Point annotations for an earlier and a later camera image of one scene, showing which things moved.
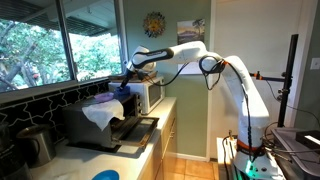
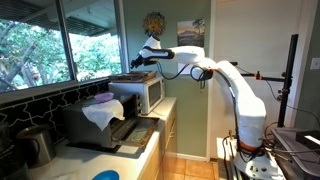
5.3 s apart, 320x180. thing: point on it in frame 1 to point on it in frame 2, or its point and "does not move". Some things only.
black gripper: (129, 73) to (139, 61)
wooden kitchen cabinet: (154, 167) does not move
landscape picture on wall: (190, 30) does not move
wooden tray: (142, 77) does not move
